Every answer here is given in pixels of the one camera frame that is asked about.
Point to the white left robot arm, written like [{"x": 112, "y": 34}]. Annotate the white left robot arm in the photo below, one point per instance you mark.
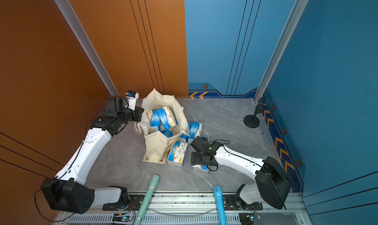
[{"x": 67, "y": 191}]

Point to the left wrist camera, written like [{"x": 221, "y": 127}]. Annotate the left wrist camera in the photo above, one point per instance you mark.
[{"x": 130, "y": 100}]

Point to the cream floral canvas bag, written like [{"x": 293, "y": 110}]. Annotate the cream floral canvas bag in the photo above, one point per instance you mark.
[{"x": 157, "y": 144}]

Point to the aluminium front rail frame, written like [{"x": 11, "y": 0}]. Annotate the aluminium front rail frame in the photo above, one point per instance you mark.
[{"x": 192, "y": 209}]

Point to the right circuit board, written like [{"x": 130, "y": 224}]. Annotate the right circuit board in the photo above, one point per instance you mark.
[{"x": 248, "y": 218}]

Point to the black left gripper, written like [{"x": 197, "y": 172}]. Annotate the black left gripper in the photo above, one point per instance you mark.
[{"x": 138, "y": 111}]

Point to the blue white tissue pack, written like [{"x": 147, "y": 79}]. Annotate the blue white tissue pack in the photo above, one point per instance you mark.
[{"x": 167, "y": 133}]

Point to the green handle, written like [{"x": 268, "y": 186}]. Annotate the green handle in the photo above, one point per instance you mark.
[{"x": 147, "y": 198}]

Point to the blue handle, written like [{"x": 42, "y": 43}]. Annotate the blue handle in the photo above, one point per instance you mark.
[{"x": 218, "y": 194}]

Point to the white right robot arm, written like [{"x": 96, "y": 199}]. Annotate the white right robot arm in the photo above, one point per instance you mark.
[{"x": 271, "y": 182}]

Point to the aluminium corner post left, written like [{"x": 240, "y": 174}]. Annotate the aluminium corner post left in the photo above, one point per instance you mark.
[{"x": 82, "y": 37}]

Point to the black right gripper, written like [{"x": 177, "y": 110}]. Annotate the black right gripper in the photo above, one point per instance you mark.
[{"x": 196, "y": 159}]

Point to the aluminium corner post right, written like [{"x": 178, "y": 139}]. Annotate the aluminium corner post right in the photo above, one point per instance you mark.
[{"x": 290, "y": 25}]

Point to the black round-base stand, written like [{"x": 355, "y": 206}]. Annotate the black round-base stand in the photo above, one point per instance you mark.
[{"x": 252, "y": 121}]

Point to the aluminium corner post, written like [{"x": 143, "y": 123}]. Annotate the aluminium corner post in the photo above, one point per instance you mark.
[
  {"x": 82, "y": 37},
  {"x": 290, "y": 25}
]

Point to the circuit board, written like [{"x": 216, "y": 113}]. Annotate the circuit board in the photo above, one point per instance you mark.
[
  {"x": 122, "y": 219},
  {"x": 248, "y": 218}
]

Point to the left circuit board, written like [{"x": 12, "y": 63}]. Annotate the left circuit board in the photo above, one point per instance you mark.
[{"x": 122, "y": 219}]

